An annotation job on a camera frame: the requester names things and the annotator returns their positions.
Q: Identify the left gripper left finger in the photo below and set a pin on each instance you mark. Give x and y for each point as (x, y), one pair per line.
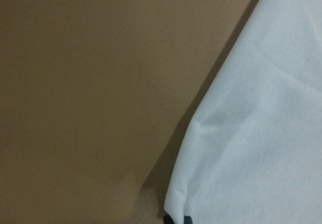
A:
(167, 220)

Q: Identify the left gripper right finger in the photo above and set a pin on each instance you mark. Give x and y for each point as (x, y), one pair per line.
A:
(188, 220)

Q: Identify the light blue t-shirt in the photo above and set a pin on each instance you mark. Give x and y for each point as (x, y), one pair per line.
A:
(252, 150)

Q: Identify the brown table cover sheet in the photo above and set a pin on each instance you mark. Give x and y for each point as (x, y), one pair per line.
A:
(96, 96)

